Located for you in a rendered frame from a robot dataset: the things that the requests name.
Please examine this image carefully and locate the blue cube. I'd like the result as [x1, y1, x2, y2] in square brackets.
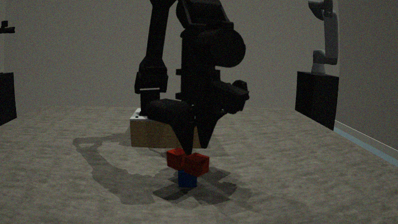
[178, 169, 197, 187]

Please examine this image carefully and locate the red cube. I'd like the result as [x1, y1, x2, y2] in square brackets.
[166, 148, 189, 171]
[184, 152, 209, 177]

